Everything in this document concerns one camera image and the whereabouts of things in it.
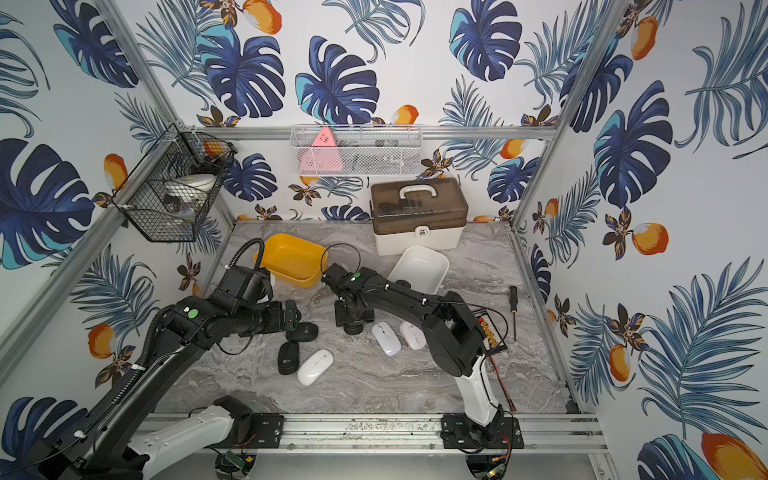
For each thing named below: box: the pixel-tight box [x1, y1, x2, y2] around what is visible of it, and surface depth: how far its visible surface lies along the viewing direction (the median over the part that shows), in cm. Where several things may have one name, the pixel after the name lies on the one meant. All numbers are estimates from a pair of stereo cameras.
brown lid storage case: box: [370, 178, 469, 256], surface depth 102 cm
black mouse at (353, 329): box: [343, 323, 364, 335], surface depth 87 cm
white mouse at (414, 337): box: [400, 321, 427, 350], surface depth 90 cm
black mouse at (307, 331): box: [286, 322, 319, 342], surface depth 91 cm
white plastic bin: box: [388, 246, 450, 295], surface depth 105 cm
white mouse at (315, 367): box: [297, 349, 334, 386], surface depth 85 cm
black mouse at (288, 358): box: [278, 341, 299, 375], surface depth 86 cm
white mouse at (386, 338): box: [372, 321, 401, 357], surface depth 91 cm
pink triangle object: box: [297, 127, 344, 173], surface depth 92 cm
